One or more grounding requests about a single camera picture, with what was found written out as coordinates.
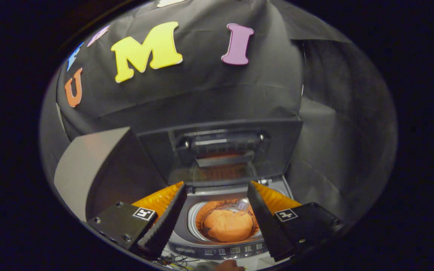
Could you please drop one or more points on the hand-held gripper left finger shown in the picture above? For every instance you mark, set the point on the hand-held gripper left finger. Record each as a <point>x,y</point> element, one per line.
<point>164,226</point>

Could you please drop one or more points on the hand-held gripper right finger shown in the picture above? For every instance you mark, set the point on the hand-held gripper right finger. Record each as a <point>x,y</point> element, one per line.
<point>266,222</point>

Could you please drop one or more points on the yellow garment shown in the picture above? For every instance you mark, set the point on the yellow garment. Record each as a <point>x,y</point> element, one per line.
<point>226,226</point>

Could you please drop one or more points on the grey washing machine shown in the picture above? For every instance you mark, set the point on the grey washing machine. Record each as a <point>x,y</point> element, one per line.
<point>217,250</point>

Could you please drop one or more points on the washing machine lid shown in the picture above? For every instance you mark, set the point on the washing machine lid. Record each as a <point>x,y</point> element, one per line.
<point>277,150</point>

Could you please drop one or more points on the grey cabinet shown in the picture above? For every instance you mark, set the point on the grey cabinet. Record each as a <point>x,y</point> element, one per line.
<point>89,162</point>

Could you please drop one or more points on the black backdrop cloth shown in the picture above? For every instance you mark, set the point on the black backdrop cloth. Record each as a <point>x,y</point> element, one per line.
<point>209,90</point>

